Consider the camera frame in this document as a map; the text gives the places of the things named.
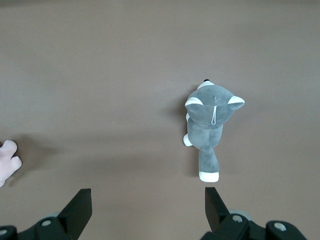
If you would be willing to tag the grey white husky plush toy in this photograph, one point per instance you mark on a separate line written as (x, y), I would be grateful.
(207, 117)

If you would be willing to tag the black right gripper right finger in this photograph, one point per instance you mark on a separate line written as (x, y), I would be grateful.
(217, 215)

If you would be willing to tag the pale pink puppy plush toy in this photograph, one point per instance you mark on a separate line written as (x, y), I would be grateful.
(7, 160)

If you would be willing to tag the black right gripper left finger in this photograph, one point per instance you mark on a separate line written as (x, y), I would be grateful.
(72, 215)

